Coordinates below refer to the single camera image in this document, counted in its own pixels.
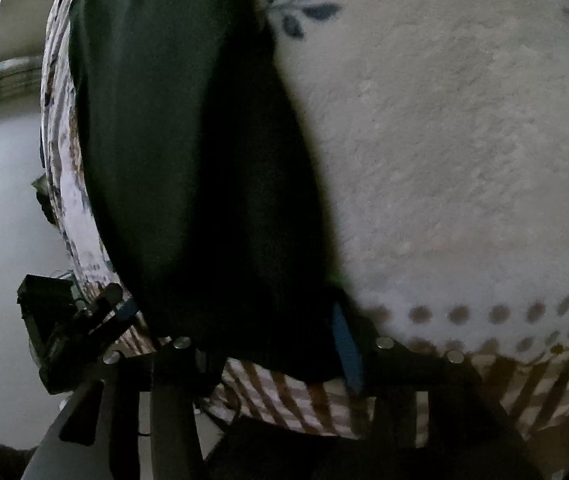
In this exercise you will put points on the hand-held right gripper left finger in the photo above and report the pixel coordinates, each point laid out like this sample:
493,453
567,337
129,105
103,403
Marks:
174,410

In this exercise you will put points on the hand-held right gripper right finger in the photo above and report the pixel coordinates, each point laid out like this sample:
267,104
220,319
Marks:
347,355

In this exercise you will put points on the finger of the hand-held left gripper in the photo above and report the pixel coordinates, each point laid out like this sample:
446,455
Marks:
114,305

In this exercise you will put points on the dark striped sweater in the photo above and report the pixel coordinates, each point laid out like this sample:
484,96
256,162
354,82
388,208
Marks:
189,160

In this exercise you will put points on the floral bed sheet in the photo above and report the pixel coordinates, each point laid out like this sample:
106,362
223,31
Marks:
439,160

